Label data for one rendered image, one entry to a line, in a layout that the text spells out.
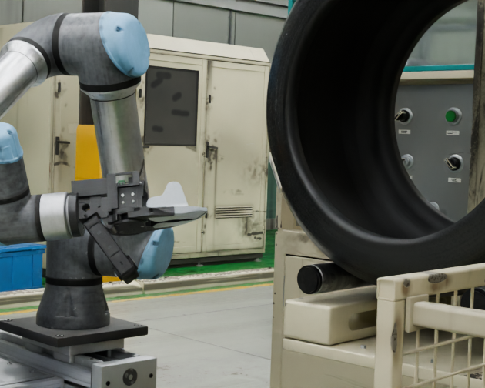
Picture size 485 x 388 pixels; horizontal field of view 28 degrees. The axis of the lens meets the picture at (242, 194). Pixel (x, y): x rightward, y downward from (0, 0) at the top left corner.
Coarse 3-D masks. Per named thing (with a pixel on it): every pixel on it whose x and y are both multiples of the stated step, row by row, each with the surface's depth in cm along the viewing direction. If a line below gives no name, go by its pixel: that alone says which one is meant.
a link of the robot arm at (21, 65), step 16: (48, 16) 178; (32, 32) 176; (48, 32) 176; (16, 48) 173; (32, 48) 173; (48, 48) 176; (0, 64) 169; (16, 64) 170; (32, 64) 173; (48, 64) 176; (0, 80) 166; (16, 80) 168; (32, 80) 173; (0, 96) 164; (16, 96) 169; (0, 112) 164
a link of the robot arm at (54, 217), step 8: (56, 192) 152; (64, 192) 151; (40, 200) 150; (48, 200) 150; (56, 200) 150; (64, 200) 150; (40, 208) 149; (48, 208) 149; (56, 208) 149; (64, 208) 149; (40, 216) 149; (48, 216) 149; (56, 216) 149; (64, 216) 149; (48, 224) 149; (56, 224) 149; (64, 224) 149; (48, 232) 150; (56, 232) 150; (64, 232) 150; (48, 240) 152
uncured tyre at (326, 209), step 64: (320, 0) 144; (384, 0) 164; (448, 0) 160; (320, 64) 163; (384, 64) 168; (320, 128) 165; (384, 128) 169; (320, 192) 147; (384, 192) 168; (384, 256) 137; (448, 256) 130
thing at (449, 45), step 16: (448, 16) 203; (464, 16) 200; (432, 32) 206; (448, 32) 203; (464, 32) 200; (416, 48) 208; (432, 48) 206; (448, 48) 203; (464, 48) 200; (416, 64) 208; (432, 64) 206; (448, 64) 203; (464, 64) 201
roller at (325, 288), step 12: (312, 264) 147; (324, 264) 148; (300, 276) 147; (312, 276) 145; (324, 276) 146; (336, 276) 148; (348, 276) 150; (300, 288) 147; (312, 288) 145; (324, 288) 146; (336, 288) 149; (348, 288) 152
